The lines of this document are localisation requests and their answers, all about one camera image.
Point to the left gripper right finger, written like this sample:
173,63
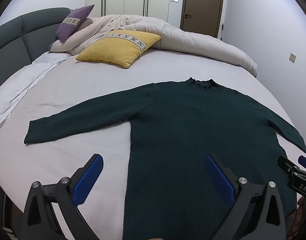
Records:
255,211

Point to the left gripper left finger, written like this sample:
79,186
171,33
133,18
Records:
40,221

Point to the dark green sweater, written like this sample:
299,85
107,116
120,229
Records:
174,125

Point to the right hand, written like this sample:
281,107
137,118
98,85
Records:
299,218

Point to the white folded towel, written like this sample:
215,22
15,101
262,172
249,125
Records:
17,85

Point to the white bed sheet mattress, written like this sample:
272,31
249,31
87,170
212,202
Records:
73,82

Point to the beige duvet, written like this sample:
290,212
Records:
172,39

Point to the dark grey headboard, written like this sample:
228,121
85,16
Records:
25,38

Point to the brown door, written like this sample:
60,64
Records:
201,16

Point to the yellow patterned pillow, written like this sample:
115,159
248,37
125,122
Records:
120,48

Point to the purple patterned pillow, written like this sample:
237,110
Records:
72,22

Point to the wall socket far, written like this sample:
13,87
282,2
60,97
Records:
292,57

